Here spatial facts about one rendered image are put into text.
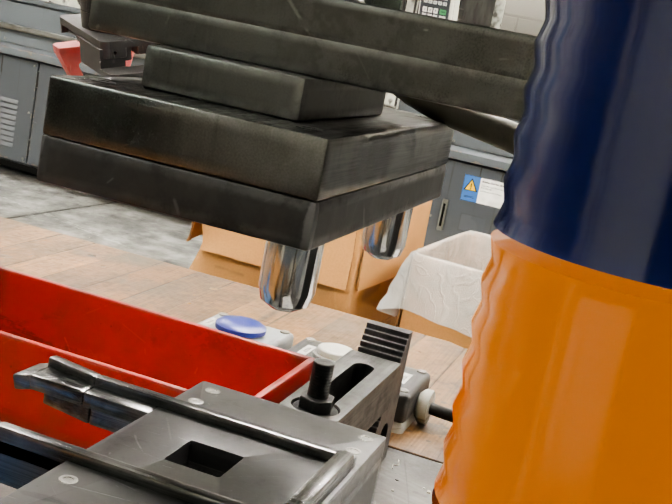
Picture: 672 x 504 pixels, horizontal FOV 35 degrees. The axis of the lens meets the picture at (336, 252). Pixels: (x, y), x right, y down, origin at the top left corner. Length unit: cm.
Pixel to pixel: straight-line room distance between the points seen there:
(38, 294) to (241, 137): 47
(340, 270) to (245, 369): 200
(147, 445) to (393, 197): 15
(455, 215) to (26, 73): 251
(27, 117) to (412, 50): 579
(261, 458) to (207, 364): 26
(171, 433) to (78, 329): 30
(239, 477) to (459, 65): 20
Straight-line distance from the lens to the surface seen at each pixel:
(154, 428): 49
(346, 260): 271
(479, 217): 500
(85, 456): 45
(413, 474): 71
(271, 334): 84
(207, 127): 34
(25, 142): 614
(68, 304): 78
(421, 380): 80
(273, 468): 47
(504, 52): 35
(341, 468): 47
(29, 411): 67
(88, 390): 53
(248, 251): 281
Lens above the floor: 118
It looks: 12 degrees down
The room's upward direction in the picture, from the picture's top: 11 degrees clockwise
